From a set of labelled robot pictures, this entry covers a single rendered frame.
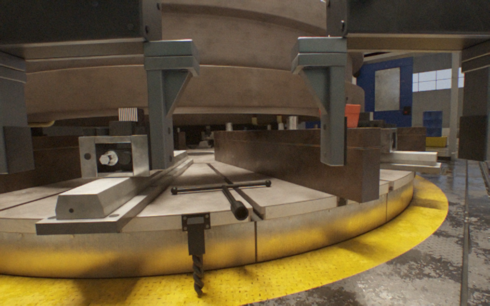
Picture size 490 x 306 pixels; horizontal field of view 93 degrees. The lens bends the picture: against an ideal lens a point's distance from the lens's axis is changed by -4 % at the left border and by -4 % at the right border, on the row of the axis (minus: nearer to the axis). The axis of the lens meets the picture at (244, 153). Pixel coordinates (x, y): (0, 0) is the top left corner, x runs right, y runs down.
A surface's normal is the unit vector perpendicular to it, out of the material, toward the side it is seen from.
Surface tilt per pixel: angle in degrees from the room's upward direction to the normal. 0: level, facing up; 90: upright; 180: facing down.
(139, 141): 90
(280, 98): 90
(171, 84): 90
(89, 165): 90
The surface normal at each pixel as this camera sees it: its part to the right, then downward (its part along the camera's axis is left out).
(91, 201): 0.07, 0.09
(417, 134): -0.32, 0.10
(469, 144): -1.00, 0.03
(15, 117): 1.00, -0.03
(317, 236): 0.40, 0.07
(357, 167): -0.90, 0.06
